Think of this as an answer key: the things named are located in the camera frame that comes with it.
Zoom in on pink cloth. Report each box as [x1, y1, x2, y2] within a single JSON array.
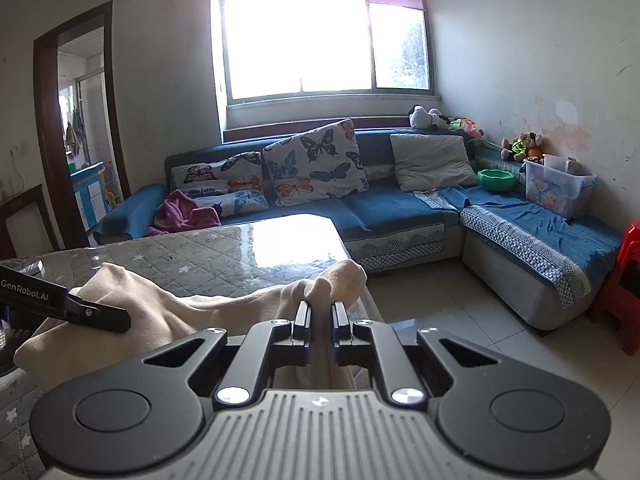
[[147, 190, 222, 237]]

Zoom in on red plastic stool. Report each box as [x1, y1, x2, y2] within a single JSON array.
[[587, 224, 640, 357]]

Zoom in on square butterfly print pillow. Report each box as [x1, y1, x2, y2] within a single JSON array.
[[262, 119, 370, 208]]

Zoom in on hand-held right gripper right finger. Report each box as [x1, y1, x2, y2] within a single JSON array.
[[331, 301, 502, 407]]

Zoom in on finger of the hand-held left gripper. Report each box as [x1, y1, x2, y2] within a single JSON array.
[[65, 292, 132, 334]]

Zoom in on blue corner sofa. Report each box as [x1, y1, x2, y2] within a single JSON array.
[[92, 127, 625, 332]]

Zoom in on cream garment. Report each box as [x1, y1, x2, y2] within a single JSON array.
[[14, 259, 368, 396]]

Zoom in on green bowl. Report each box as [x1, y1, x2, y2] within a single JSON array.
[[476, 169, 517, 193]]

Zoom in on clear plastic storage box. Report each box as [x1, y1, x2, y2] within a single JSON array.
[[524, 154, 598, 219]]

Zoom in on blue towel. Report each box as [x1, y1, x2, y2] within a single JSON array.
[[414, 184, 531, 213]]

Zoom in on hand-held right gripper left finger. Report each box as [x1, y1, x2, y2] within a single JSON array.
[[142, 301, 314, 407]]

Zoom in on dark wooden door frame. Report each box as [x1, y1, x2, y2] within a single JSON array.
[[33, 1, 132, 248]]

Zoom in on pink plush toy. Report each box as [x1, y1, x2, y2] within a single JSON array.
[[447, 117, 486, 140]]

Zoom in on black and white plush toy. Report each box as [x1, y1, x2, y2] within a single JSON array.
[[409, 105, 451, 131]]

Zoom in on long butterfly print pillow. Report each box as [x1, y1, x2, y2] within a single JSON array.
[[170, 151, 269, 218]]

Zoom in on blue cabinet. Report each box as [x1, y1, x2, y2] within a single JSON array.
[[70, 161, 113, 233]]

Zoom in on dark wooden chair back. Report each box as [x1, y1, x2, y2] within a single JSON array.
[[0, 184, 60, 261]]

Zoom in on brown plush toy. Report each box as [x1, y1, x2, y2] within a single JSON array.
[[500, 131, 547, 162]]

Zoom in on grey pillow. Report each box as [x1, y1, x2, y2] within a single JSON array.
[[389, 133, 479, 193]]

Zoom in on hanging towel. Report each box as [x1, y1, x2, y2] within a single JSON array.
[[65, 107, 87, 157]]

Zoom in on window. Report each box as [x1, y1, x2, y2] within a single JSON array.
[[219, 0, 432, 102]]

